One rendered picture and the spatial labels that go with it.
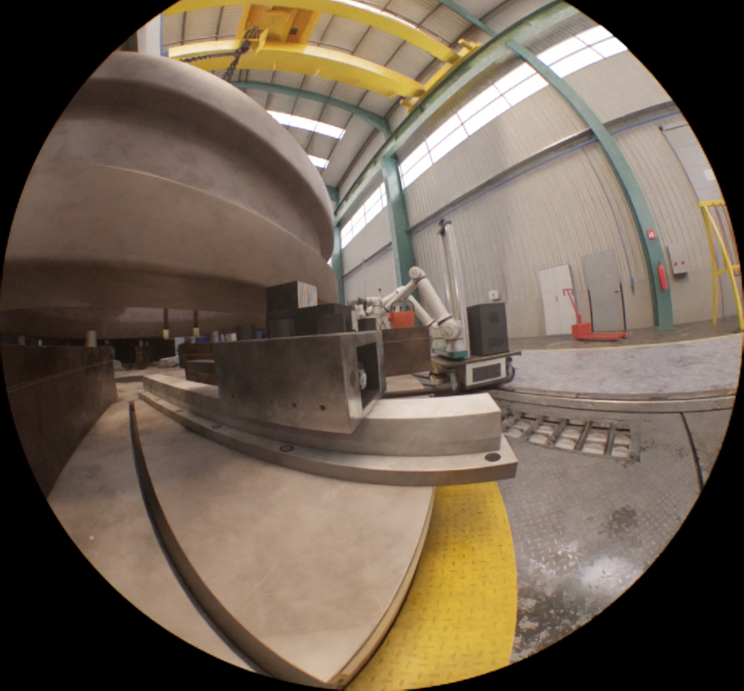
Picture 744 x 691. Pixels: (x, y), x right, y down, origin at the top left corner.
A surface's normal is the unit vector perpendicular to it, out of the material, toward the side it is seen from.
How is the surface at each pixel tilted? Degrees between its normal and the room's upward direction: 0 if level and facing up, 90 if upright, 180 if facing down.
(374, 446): 90
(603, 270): 90
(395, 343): 90
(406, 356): 90
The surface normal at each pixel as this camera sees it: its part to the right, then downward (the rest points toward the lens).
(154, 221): 0.89, -0.11
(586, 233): -0.88, 0.05
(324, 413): -0.27, -0.03
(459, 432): -0.29, -0.34
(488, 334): 0.04, -0.06
